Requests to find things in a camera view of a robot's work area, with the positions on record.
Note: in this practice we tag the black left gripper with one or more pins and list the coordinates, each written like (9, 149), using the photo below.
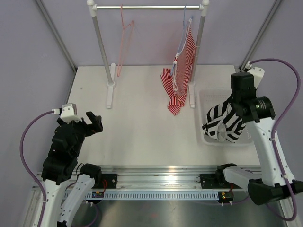
(95, 120)

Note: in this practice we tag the pink wire hanger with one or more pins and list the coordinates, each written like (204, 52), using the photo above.
(127, 30)

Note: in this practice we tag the black white striped tank top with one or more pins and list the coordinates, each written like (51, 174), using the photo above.
(223, 124)

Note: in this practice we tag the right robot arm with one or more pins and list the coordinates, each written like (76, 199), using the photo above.
(276, 181)

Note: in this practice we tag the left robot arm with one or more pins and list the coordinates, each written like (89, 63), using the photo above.
(59, 166)

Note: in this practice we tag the red white striped tank top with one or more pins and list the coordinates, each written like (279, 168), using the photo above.
(175, 80)

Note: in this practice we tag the white metal clothes rack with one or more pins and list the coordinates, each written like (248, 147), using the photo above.
(149, 43)

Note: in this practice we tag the white plastic perforated basket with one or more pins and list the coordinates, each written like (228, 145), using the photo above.
(207, 98)

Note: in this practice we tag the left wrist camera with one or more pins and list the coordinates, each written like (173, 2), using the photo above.
(68, 113)

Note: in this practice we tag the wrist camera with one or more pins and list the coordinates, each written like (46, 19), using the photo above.
(257, 72)
(68, 113)

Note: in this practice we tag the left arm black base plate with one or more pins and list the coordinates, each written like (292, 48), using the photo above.
(107, 180)

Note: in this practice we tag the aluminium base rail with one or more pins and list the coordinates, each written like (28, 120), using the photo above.
(160, 178)

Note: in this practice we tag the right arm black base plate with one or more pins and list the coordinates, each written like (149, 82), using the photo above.
(209, 181)

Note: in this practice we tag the light blue wire hanger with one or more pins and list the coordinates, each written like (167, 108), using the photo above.
(183, 37)

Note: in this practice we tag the white slotted cable duct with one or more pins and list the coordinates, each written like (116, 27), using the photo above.
(154, 195)

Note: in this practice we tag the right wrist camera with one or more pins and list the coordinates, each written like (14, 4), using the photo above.
(257, 72)

